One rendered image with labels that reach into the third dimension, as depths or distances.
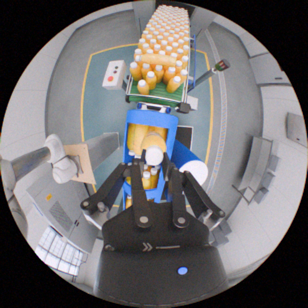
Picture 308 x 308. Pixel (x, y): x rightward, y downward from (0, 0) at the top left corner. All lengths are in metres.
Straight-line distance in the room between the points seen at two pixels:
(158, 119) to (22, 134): 2.90
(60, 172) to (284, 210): 4.05
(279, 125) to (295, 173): 1.28
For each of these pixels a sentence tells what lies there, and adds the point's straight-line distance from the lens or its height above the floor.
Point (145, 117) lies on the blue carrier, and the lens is 0.43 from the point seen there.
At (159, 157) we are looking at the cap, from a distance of 0.21.
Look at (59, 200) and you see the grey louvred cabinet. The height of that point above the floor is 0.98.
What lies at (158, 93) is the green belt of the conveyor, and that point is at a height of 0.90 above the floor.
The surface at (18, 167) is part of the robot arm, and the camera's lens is 0.59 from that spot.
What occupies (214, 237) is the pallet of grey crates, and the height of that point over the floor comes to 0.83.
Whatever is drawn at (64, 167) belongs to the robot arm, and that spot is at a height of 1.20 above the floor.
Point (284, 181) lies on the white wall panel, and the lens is 3.29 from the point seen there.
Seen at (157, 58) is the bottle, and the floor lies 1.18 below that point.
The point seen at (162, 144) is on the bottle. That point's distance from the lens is 0.25.
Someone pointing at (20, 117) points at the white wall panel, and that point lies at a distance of 2.99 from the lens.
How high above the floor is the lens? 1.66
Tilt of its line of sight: 71 degrees down
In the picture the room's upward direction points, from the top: 176 degrees clockwise
